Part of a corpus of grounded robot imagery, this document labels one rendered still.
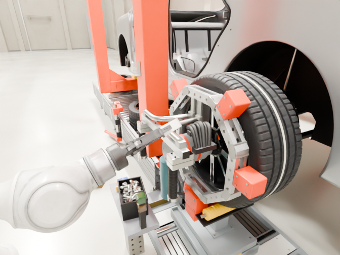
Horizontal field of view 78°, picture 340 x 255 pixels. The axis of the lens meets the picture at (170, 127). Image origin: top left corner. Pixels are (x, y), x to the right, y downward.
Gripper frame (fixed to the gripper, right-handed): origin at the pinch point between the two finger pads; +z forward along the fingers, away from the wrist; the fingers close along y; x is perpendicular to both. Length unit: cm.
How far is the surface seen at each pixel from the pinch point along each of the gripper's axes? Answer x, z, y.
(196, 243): 65, 4, 75
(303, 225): 109, 83, 81
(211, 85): -8.9, 33.8, 17.3
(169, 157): 8.1, -1.8, 11.1
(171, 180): 16.2, -4.4, 16.1
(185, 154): 10.1, 2.6, 6.7
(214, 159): 22, 26, 37
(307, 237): 111, 75, 74
